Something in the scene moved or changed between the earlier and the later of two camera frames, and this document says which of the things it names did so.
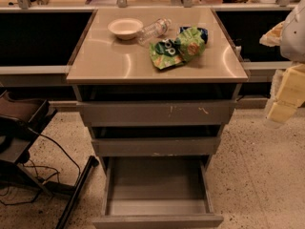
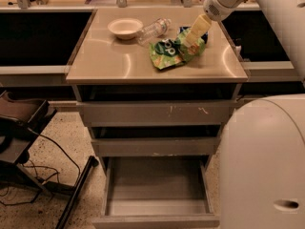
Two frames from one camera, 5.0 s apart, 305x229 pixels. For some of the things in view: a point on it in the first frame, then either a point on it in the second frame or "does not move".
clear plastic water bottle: [153, 31] does not move
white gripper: [294, 37] to [218, 8]
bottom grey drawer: [157, 193] does not move
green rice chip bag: [168, 52] does not move
